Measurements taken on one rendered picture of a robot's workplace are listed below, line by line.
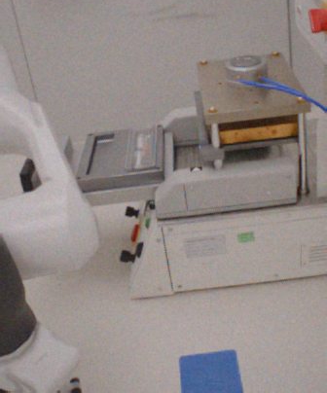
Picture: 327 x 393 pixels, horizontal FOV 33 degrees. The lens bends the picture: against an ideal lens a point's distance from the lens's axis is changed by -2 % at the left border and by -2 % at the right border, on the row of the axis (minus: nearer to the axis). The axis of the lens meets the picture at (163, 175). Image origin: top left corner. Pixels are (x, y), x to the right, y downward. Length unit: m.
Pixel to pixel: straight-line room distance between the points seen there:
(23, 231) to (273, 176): 0.50
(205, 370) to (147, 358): 0.11
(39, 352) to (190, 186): 0.47
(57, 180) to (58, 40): 1.93
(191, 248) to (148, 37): 1.62
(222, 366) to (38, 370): 0.45
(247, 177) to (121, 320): 0.36
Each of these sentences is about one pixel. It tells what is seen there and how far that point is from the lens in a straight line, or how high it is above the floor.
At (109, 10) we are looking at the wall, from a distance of 2.51.
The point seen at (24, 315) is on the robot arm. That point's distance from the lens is 0.59.
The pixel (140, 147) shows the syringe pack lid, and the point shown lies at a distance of 1.10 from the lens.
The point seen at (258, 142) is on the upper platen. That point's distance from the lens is 1.01.
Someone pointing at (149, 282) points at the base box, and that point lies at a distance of 1.09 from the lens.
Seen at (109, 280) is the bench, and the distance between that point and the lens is 1.18.
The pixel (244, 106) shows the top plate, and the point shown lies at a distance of 0.95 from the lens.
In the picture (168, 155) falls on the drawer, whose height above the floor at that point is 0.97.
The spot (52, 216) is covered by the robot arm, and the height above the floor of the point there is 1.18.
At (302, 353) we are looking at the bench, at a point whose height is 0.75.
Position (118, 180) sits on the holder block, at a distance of 1.04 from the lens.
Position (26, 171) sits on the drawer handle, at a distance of 1.10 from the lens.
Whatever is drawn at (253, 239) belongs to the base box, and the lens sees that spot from 1.03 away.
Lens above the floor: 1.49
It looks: 30 degrees down
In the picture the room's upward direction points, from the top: 9 degrees counter-clockwise
